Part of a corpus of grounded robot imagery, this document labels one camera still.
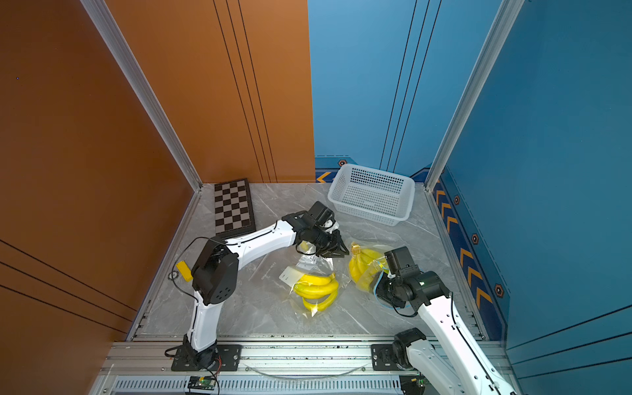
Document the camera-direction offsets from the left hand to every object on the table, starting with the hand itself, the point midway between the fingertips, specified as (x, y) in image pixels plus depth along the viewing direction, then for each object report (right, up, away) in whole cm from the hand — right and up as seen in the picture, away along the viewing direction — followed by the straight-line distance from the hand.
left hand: (351, 250), depth 83 cm
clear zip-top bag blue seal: (+4, -7, -19) cm, 21 cm away
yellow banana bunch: (+6, -7, +6) cm, 11 cm away
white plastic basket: (+19, +19, +32) cm, 42 cm away
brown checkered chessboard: (-48, +12, +22) cm, 54 cm away
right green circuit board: (+17, -37, -12) cm, 43 cm away
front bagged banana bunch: (-11, -14, -1) cm, 18 cm away
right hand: (+6, -11, -8) cm, 15 cm away
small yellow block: (-62, -9, +8) cm, 63 cm away
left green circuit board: (-44, -37, -12) cm, 59 cm away
